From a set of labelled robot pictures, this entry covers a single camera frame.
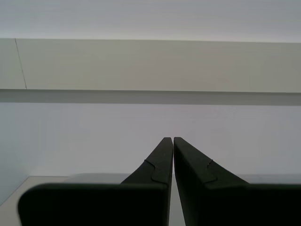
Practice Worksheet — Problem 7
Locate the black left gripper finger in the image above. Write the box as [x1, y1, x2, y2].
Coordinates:
[173, 137, 301, 226]
[17, 137, 174, 226]

